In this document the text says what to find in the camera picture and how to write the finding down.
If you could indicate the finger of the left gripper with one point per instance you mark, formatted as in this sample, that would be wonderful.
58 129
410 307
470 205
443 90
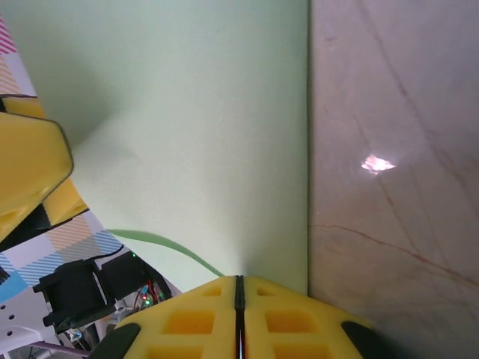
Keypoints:
30 164
63 205

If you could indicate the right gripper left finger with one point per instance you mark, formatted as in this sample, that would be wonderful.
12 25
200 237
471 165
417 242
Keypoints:
168 340

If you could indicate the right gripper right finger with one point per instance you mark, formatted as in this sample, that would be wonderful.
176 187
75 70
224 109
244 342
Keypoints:
310 336

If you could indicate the light green paper sheet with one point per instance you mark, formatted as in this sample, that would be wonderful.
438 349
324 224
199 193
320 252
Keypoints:
206 131

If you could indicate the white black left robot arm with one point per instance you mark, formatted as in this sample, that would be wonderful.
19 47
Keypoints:
75 291

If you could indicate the small circuit board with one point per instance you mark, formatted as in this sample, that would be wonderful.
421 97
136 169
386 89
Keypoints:
149 297

